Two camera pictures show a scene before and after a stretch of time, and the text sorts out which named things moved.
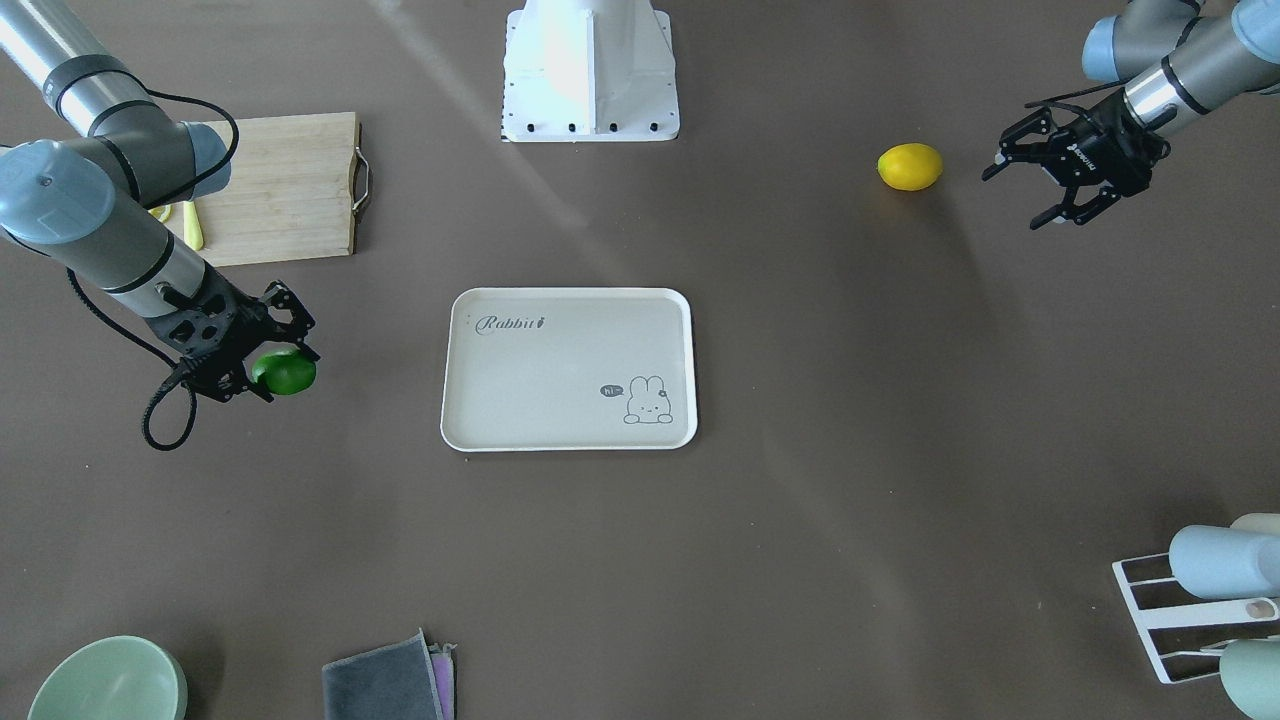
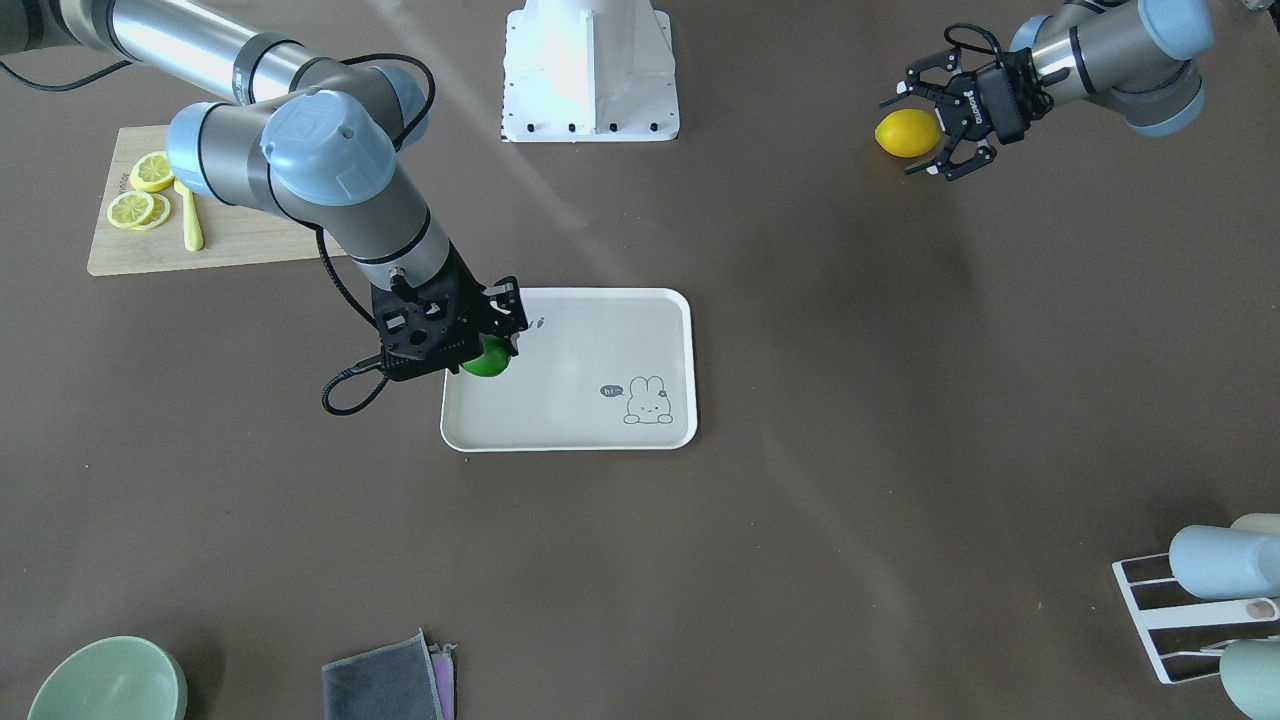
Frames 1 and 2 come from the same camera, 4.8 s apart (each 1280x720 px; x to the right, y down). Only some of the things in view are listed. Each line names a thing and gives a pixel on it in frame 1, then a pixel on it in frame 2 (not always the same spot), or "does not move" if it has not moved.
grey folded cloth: [408, 679] does not move
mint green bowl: [117, 678] does not move
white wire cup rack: [1188, 614] does not move
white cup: [1263, 522] does not move
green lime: [284, 372] -> [494, 359]
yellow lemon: [910, 166] -> [908, 133]
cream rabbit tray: [569, 370] does not move
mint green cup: [1250, 672] does not move
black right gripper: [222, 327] -> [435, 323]
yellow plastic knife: [193, 233] does not move
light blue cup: [1215, 562] does not move
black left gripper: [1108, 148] -> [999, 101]
